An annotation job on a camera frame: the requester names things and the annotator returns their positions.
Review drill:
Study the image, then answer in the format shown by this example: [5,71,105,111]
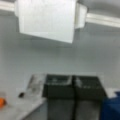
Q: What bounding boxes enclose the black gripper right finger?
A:
[74,76,107,120]

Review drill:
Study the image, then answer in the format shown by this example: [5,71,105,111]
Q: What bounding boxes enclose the orange small object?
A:
[0,98,6,109]

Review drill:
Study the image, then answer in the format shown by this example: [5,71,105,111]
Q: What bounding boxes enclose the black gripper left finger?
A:
[42,74,74,120]

